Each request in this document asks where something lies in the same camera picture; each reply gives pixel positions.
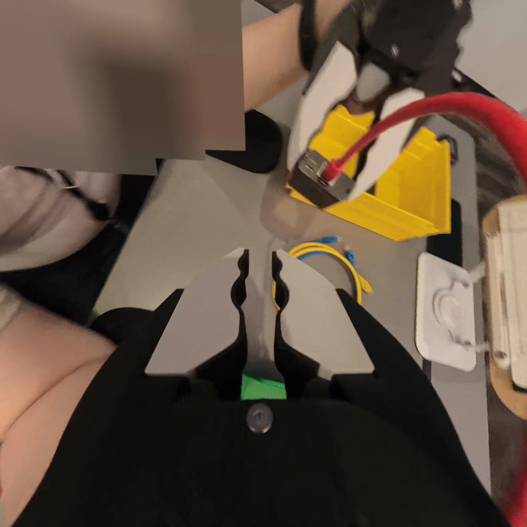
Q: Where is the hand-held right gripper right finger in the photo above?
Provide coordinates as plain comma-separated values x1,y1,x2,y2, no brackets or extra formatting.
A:
272,249,375,379

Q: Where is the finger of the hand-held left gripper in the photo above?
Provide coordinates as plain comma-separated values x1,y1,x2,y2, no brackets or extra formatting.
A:
287,41,359,174
349,88,427,202

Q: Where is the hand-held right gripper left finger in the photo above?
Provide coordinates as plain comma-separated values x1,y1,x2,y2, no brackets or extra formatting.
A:
144,248,250,376

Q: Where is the yellow plastic bin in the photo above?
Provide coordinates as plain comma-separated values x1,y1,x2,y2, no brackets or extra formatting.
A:
285,104,452,242

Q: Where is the yellow ethernet cable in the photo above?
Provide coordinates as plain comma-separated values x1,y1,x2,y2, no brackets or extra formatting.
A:
271,242,374,310

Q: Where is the blue ethernet cable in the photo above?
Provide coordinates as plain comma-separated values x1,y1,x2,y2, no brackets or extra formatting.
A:
296,236,357,265

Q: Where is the black ethernet port box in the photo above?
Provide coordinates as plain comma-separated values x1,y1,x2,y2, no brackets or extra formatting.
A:
287,149,357,209

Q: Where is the green plastic bin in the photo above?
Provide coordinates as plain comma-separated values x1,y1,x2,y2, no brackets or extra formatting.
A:
240,372,287,401

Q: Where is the red ethernet cable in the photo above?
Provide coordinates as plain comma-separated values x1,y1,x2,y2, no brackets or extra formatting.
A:
320,92,527,198

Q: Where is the person's left forearm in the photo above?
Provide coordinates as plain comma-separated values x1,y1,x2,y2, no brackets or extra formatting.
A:
242,3,307,113

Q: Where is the person's right forearm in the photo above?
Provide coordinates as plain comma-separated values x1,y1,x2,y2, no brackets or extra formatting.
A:
0,288,121,527

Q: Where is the person's left hand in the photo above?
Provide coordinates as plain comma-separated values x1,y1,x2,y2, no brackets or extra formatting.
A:
316,0,355,63

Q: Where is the black wristband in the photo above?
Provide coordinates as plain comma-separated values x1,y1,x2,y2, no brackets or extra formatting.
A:
298,0,321,71

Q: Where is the black flat mat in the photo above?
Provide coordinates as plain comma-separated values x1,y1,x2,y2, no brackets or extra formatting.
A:
425,199,464,269

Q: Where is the white flat tray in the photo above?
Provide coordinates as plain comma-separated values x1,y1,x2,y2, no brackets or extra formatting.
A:
415,251,479,372

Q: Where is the instruction sheet on board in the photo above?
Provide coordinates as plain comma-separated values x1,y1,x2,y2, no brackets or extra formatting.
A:
481,195,527,417

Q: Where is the person's grey shirt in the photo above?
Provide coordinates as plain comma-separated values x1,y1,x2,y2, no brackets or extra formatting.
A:
0,165,125,273

